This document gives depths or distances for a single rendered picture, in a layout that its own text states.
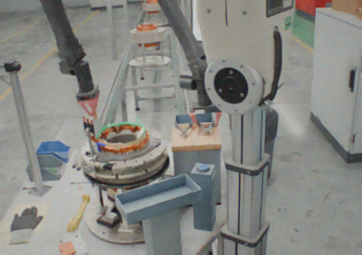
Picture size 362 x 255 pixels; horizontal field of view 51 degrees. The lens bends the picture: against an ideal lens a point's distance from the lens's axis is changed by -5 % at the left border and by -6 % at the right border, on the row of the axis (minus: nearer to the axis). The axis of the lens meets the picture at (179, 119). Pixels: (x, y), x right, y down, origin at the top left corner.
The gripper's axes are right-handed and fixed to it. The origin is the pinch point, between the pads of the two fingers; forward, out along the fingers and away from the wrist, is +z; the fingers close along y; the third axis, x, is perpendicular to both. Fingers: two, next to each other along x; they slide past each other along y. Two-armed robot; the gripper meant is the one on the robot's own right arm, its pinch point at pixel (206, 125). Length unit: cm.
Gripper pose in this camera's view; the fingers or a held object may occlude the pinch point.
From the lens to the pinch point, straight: 159.2
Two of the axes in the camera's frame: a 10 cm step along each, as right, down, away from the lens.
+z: 0.8, 9.2, 3.7
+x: 0.0, 3.7, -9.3
